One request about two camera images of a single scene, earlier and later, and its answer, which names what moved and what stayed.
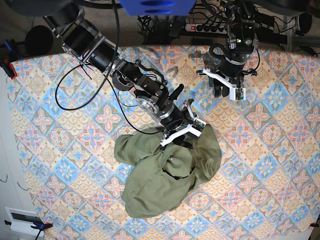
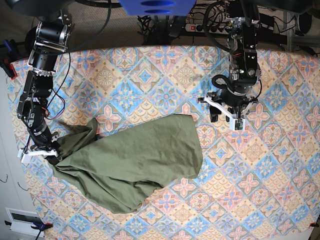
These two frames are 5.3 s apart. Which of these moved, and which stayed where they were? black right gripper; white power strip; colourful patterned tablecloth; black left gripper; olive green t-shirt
Moved: black left gripper; black right gripper; olive green t-shirt
Stayed: white power strip; colourful patterned tablecloth
